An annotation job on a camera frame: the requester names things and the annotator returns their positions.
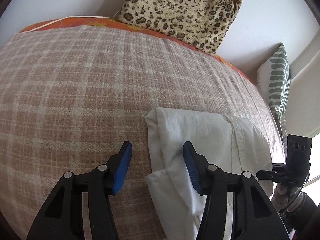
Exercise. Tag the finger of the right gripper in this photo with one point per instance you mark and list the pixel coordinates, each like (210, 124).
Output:
(279, 171)

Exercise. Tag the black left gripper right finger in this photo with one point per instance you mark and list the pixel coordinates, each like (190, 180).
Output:
(254, 216)

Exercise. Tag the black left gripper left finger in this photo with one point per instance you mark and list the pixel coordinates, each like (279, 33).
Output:
(60, 216)

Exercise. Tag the white shirt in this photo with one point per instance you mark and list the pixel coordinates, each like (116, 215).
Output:
(232, 143)

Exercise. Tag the right forearm black sleeve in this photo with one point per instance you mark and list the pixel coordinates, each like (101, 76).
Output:
(303, 218)

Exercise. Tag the right hand grey glove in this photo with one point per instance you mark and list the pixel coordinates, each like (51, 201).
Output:
(287, 198)

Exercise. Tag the green striped white pillow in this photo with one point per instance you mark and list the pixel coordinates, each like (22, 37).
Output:
(274, 79)

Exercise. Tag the pink plaid blanket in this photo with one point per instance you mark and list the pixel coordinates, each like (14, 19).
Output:
(70, 97)

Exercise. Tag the leopard print plush bag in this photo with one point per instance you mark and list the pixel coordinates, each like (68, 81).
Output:
(202, 24)

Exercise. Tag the orange floral bed sheet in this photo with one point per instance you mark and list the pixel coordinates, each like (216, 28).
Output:
(112, 25)

